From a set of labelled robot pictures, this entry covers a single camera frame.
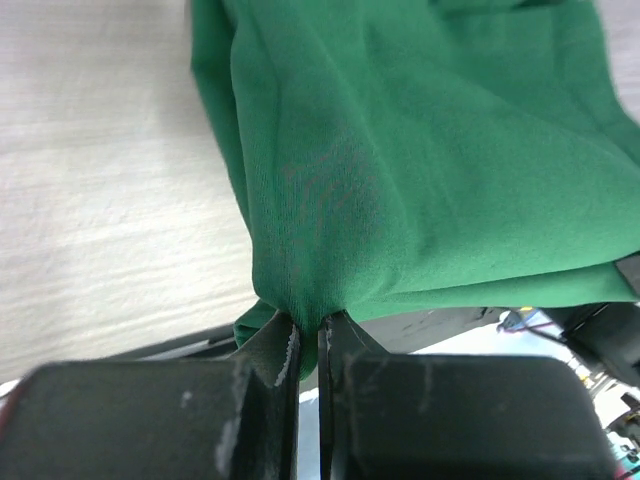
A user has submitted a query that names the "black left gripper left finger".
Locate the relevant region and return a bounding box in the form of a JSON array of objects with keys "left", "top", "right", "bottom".
[{"left": 1, "top": 313, "right": 300, "bottom": 479}]

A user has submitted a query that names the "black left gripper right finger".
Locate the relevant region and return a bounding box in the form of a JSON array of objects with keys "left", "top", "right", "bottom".
[{"left": 318, "top": 312, "right": 615, "bottom": 479}]

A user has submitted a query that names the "green t-shirt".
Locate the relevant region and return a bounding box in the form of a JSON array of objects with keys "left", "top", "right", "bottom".
[{"left": 191, "top": 1, "right": 639, "bottom": 373}]

